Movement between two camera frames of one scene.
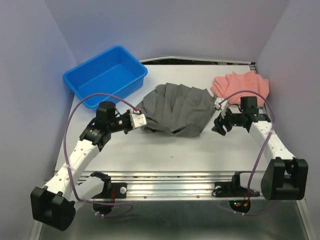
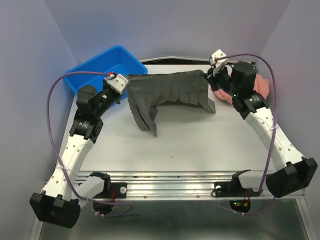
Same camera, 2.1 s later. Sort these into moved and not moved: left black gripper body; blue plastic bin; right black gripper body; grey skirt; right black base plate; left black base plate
Moved: right black gripper body; grey skirt; left black gripper body
Not moved: right black base plate; blue plastic bin; left black base plate
